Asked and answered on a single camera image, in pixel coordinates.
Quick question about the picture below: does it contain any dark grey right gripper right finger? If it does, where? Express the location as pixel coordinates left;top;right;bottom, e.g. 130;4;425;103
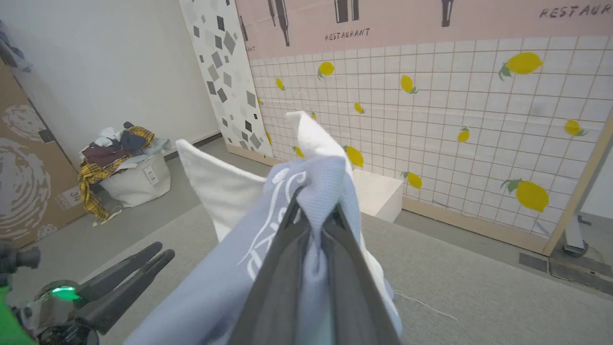
322;205;401;345

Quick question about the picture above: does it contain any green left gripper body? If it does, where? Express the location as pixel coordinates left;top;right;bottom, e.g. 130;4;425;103
0;280;103;345

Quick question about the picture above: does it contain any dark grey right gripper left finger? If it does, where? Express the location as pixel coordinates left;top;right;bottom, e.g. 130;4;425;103
227;189;315;345

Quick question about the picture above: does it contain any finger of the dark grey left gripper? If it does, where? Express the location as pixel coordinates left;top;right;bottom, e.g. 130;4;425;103
79;249;176;334
77;242;163;303

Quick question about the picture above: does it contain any light blue and white T-shirt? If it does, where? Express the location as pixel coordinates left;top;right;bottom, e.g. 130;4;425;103
124;111;404;345

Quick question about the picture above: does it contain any dark maroon garment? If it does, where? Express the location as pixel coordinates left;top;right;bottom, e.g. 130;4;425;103
81;140;131;167

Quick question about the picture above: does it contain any navy blue garment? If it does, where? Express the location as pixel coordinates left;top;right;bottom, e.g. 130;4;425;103
120;122;148;152

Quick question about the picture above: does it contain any white crumpled garment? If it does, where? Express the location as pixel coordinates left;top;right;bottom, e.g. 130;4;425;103
91;126;120;148

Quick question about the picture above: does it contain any loose white thread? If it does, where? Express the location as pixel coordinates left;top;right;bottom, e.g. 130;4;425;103
394;289;461;322

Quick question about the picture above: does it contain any white fabric laundry basket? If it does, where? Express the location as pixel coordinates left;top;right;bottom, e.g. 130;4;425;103
98;152;172;208

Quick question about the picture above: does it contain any pile of mixed clothes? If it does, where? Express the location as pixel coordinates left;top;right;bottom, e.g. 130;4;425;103
78;126;157;227

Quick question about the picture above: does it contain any white rectangular box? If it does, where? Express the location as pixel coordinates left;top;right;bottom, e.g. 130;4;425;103
351;168;405;224

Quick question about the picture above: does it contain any brown cardboard swirl panel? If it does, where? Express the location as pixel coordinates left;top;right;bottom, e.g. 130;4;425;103
0;61;90;248

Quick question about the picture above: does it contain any white panel with grey diamonds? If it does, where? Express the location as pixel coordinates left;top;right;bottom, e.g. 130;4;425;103
179;0;274;159

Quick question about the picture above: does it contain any grey metal stand foot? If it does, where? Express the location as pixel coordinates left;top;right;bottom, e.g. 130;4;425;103
562;215;593;257

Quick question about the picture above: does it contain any grey hanging cloth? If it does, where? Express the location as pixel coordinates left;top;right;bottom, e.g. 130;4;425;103
0;22;33;73

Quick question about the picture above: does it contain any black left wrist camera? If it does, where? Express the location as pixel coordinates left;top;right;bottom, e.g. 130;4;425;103
0;240;42;275

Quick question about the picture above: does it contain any wooden frame wire grid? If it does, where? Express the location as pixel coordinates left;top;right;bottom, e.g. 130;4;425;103
234;0;613;255

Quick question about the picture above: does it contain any wooden frame post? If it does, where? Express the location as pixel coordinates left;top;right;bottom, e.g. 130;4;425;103
543;114;613;257

